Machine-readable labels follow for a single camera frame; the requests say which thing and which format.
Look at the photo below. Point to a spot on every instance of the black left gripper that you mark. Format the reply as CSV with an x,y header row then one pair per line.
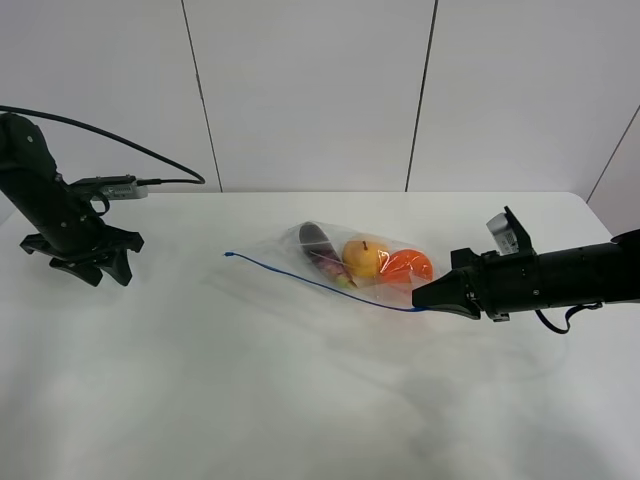
x,y
70,231

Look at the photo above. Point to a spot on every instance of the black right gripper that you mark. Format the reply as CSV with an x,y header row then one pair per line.
x,y
499,285

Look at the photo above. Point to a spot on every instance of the clear zip bag blue seal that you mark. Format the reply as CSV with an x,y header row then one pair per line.
x,y
283,255

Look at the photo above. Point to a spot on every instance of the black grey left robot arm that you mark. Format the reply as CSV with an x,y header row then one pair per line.
x,y
24,155

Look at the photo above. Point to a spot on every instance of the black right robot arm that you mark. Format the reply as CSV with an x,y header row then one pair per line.
x,y
590,275

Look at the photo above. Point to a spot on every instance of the orange toy fruit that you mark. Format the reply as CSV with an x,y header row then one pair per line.
x,y
406,264

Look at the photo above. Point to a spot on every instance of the yellow toy pear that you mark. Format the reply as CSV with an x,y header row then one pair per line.
x,y
365,258

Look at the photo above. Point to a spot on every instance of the purple toy eggplant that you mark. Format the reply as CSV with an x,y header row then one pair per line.
x,y
317,247

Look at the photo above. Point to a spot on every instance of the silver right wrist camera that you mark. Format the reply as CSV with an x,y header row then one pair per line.
x,y
509,234

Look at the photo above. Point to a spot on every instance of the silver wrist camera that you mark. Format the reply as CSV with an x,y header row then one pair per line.
x,y
509,234
110,188

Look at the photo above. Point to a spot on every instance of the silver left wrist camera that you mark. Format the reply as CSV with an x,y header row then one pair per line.
x,y
110,188

